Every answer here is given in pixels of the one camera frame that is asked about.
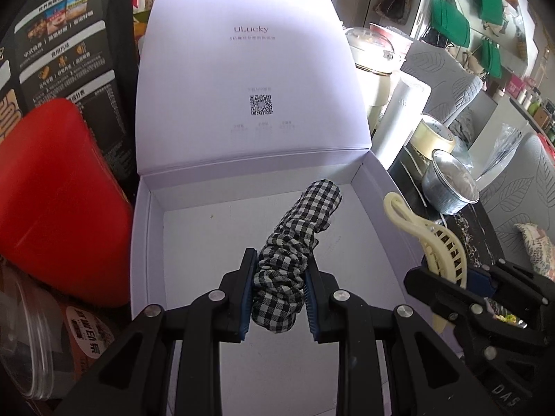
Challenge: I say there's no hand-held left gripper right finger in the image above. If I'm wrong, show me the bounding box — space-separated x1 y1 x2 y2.
304 264 482 416

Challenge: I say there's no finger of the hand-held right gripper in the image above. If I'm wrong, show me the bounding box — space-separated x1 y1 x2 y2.
403 266 535 364
470 259 555 313

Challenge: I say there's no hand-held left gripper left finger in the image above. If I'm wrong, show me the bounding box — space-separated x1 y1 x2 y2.
54 248 261 416

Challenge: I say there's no black white checked scrunchie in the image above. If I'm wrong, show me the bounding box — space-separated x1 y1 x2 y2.
250 179 343 334

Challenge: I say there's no cream plastic hair clip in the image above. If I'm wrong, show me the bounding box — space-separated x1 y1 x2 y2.
383 192 468 334

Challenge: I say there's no lavender gift box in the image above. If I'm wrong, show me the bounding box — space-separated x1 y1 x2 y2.
130 0 467 416

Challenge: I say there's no floral cushion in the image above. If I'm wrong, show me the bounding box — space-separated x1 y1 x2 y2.
514 223 555 280

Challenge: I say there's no metal bowl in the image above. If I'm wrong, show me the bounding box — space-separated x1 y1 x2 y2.
420 149 481 215

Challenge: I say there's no grey leaf-pattern chair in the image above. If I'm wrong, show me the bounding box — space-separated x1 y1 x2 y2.
401 45 484 128
472 132 555 278

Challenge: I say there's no clear plastic bag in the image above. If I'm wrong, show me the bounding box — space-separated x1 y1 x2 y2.
479 123 523 180

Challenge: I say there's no beige tape roll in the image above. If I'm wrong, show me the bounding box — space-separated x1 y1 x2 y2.
410 115 457 159

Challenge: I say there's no clear jar brown label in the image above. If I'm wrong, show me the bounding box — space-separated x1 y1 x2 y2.
0 260 126 404

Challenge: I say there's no white paper roll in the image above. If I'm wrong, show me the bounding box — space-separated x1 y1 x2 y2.
372 69 432 174

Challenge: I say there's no group of small bottles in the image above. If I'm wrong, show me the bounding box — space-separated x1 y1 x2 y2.
507 73 555 139

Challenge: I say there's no red plastic case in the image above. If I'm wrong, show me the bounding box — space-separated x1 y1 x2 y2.
0 97 134 308

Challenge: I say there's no white electric cooker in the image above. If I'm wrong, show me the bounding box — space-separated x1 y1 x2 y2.
345 27 402 109

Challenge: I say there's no red white container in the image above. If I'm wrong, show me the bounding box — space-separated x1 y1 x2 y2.
368 21 413 59

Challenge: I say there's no black printed food bag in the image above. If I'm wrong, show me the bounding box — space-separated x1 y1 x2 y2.
0 0 144 202

